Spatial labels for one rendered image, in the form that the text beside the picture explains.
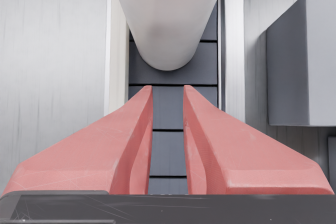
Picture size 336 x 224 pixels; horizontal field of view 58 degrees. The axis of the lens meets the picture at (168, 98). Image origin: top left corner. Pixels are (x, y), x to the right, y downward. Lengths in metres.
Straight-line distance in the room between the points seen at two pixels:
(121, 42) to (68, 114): 0.12
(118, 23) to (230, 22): 0.09
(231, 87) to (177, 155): 0.10
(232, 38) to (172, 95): 0.09
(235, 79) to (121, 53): 0.09
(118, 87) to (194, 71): 0.07
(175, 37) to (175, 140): 0.12
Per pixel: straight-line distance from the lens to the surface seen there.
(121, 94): 0.22
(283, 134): 0.33
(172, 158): 0.26
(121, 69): 0.23
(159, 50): 0.19
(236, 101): 0.18
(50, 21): 0.34
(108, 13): 0.28
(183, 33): 0.16
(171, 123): 0.26
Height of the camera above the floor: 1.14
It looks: 85 degrees down
